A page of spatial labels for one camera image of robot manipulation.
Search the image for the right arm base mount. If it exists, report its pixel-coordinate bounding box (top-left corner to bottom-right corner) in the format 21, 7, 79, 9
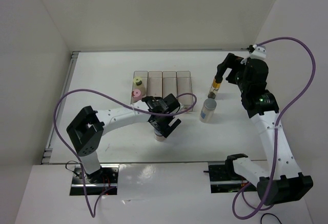
203, 161, 248, 193

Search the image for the clear organizer bin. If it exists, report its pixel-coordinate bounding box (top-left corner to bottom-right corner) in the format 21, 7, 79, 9
162, 71, 177, 97
147, 71, 162, 97
130, 71, 148, 104
177, 71, 193, 111

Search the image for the pink cap spice bottle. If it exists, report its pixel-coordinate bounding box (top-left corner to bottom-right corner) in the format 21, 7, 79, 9
132, 89, 142, 102

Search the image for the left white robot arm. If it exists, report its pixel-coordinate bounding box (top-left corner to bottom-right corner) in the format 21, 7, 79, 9
66, 94, 181, 183

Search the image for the gold black cap bottle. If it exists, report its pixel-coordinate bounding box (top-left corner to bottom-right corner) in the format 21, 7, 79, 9
208, 79, 221, 99

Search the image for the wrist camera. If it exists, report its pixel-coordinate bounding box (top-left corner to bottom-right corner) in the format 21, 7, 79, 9
173, 103, 190, 114
240, 45, 267, 65

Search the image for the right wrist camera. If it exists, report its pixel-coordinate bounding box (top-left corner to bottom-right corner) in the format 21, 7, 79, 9
240, 45, 267, 65

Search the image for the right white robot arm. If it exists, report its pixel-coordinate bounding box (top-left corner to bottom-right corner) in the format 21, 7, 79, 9
214, 53, 313, 206

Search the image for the yellow cap spice bottle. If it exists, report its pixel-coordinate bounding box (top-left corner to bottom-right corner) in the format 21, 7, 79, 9
133, 76, 146, 96

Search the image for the red label spice jar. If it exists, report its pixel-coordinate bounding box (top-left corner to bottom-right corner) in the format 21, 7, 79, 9
154, 129, 166, 142

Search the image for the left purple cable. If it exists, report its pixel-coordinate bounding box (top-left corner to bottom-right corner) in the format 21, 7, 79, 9
54, 89, 198, 218

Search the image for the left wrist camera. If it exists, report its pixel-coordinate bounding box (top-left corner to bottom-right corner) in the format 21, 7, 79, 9
173, 103, 190, 114

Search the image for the black cable on floor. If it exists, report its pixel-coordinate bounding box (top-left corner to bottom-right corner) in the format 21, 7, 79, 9
260, 213, 282, 224

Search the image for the silver lid blue label jar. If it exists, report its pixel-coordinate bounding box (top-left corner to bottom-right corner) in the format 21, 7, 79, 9
199, 98, 217, 123

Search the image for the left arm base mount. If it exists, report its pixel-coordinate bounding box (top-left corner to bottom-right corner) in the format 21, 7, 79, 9
65, 160, 119, 196

